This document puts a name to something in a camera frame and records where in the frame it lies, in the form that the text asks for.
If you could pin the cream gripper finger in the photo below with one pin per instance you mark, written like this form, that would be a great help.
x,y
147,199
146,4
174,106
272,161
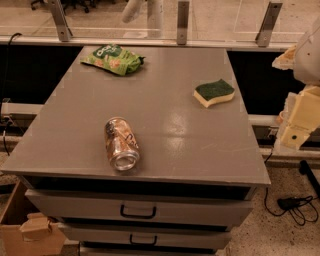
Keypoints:
x,y
301,117
286,60

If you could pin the orange soda can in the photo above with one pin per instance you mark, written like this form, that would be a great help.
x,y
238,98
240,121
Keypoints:
x,y
121,145

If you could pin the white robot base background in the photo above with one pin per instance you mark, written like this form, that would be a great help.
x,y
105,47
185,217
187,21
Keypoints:
x,y
149,16

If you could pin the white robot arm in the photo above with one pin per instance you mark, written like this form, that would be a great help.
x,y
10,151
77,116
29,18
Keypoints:
x,y
306,67

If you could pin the green and yellow sponge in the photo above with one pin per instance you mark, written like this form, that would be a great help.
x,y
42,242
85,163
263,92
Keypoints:
x,y
213,93

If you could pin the grey drawer cabinet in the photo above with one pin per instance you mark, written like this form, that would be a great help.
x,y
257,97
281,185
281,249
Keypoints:
x,y
186,150

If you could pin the green chip bag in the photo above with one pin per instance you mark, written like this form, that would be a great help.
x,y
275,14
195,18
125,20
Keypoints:
x,y
115,59

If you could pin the black office chair base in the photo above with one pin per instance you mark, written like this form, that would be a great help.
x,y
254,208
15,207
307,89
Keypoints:
x,y
85,4

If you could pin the middle grey drawer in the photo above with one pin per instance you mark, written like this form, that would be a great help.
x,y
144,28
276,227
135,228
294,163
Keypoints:
x,y
144,237

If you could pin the grey drawer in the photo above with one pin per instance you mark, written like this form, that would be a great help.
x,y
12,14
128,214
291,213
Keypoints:
x,y
136,208
144,237

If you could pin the top grey drawer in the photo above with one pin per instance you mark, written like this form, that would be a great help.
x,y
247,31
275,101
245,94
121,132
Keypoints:
x,y
136,208

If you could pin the cardboard box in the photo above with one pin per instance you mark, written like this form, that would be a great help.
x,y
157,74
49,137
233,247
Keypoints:
x,y
25,231

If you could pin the right metal bracket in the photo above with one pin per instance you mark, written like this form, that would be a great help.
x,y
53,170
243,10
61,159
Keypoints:
x,y
263,37

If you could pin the left metal bracket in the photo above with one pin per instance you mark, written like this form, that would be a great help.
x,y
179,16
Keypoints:
x,y
63,31

